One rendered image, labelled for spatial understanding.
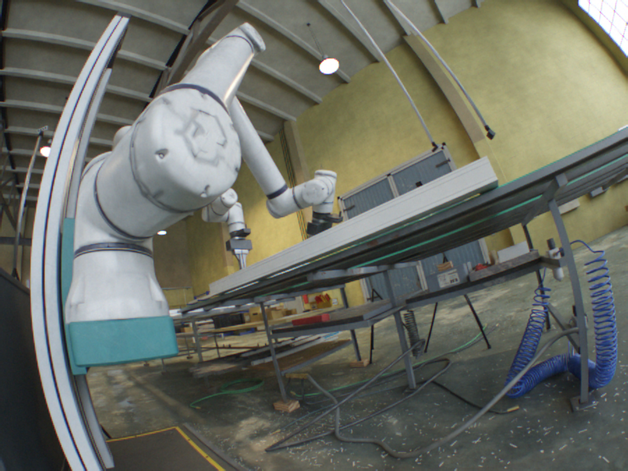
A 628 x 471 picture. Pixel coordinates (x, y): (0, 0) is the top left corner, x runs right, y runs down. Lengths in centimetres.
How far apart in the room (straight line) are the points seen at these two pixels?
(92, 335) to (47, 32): 955
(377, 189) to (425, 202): 756
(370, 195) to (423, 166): 193
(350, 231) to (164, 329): 63
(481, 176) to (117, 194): 75
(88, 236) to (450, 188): 79
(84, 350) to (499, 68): 920
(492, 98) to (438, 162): 269
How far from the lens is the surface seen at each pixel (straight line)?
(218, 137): 35
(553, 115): 839
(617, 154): 118
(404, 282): 776
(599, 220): 792
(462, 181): 73
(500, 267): 141
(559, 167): 80
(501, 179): 711
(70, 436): 60
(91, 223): 44
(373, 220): 80
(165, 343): 39
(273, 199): 93
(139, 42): 904
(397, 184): 803
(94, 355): 39
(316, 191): 87
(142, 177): 31
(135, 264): 43
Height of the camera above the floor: 70
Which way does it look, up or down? 15 degrees up
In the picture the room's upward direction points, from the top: 13 degrees counter-clockwise
